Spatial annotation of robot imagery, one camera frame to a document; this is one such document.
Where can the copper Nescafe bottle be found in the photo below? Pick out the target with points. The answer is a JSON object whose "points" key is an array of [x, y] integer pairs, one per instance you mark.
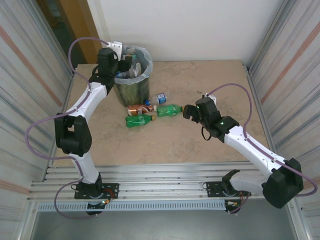
{"points": [[138, 109]]}

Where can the green bottle yellow cap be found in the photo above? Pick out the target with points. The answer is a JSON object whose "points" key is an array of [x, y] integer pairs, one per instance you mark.
{"points": [[136, 120]]}

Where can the green patterned bin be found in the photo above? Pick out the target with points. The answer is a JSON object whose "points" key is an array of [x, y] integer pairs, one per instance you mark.
{"points": [[132, 95]]}

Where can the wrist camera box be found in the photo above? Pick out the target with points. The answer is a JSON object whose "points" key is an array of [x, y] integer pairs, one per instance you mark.
{"points": [[116, 46], [212, 96]]}

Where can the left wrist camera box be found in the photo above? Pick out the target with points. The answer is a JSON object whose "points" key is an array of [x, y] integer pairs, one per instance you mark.
{"points": [[116, 46]]}

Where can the dark door panel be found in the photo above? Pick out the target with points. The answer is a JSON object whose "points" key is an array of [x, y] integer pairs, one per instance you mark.
{"points": [[55, 25]]}

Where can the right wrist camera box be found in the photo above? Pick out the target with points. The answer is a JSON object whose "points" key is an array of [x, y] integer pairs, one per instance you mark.
{"points": [[212, 96]]}

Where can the aluminium frame rails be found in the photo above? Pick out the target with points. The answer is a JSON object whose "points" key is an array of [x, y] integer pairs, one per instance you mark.
{"points": [[162, 180]]}

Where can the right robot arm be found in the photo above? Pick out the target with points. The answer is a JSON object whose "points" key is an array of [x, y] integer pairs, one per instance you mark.
{"points": [[250, 147]]}

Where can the wooden door frame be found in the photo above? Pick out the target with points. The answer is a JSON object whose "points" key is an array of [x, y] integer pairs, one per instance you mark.
{"points": [[82, 20]]}

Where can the translucent plastic bin liner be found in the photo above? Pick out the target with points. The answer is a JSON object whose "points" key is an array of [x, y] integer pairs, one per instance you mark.
{"points": [[135, 80]]}

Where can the aluminium side rail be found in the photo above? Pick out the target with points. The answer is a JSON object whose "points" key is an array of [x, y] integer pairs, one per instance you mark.
{"points": [[252, 82]]}

